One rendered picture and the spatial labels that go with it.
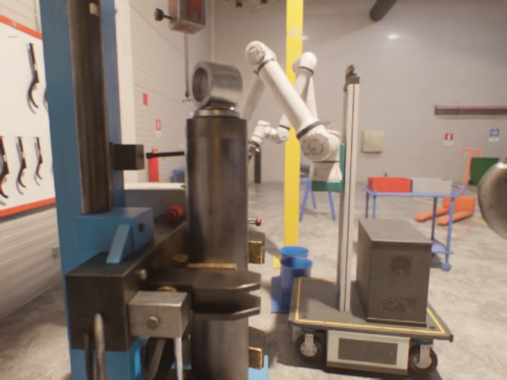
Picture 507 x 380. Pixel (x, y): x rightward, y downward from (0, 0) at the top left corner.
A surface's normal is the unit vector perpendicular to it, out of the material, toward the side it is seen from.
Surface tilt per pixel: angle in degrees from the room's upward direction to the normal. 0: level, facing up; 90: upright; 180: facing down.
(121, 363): 90
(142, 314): 90
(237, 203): 90
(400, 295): 90
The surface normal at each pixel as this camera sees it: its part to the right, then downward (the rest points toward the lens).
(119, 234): -0.04, -0.60
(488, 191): -0.72, 0.17
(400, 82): -0.07, 0.14
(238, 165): 0.73, 0.10
